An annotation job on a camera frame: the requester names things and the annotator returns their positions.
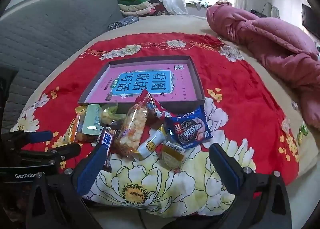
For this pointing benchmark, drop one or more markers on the grey cardboard box pink bottom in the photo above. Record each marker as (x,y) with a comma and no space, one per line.
(180,79)

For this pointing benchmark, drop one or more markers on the red cartoon snack packet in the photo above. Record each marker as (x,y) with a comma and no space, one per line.
(152,109)

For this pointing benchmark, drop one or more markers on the dark brown chocolate bar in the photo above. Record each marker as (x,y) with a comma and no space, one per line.
(109,140)

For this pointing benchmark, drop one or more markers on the grey quilted headboard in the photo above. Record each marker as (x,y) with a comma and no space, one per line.
(50,31)

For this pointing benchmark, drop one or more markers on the beige bed sheet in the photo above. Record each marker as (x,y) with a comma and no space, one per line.
(175,24)

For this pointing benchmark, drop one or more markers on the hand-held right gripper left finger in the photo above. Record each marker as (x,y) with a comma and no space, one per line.
(91,171)

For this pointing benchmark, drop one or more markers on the white and yellow long packet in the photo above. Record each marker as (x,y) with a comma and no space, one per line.
(150,145)

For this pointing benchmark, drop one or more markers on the orange snack packet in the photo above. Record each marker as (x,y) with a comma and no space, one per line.
(75,129)

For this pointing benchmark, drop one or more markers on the pile of folded clothes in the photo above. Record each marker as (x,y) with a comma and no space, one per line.
(135,3)

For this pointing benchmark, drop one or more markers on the small gold cake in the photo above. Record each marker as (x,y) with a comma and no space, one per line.
(172,155)

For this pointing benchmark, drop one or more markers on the clear packet of yellow puffs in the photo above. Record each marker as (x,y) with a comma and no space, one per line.
(131,129)

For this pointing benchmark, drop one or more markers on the dark floral cloth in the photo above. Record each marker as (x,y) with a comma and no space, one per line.
(123,21)

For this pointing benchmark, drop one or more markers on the blue cookie packet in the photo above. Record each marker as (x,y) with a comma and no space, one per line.
(190,129)

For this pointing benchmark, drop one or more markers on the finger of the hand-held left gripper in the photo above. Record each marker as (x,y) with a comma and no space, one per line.
(40,136)
(65,150)

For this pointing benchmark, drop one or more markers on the yellow-green candy clear wrapper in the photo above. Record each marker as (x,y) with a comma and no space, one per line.
(111,114)

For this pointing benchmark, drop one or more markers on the pale green snack packet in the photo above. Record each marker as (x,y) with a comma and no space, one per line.
(91,119)

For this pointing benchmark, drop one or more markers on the red floral blanket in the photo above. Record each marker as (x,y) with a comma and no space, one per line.
(237,81)

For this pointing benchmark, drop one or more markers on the clothes on windowsill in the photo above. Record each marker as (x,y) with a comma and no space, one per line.
(207,3)

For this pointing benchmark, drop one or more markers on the black wall television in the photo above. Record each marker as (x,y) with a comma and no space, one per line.
(311,21)

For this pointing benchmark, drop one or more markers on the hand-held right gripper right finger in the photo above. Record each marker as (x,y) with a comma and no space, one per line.
(226,170)

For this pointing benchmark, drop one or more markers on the pink quilt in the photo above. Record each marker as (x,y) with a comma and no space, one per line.
(262,34)

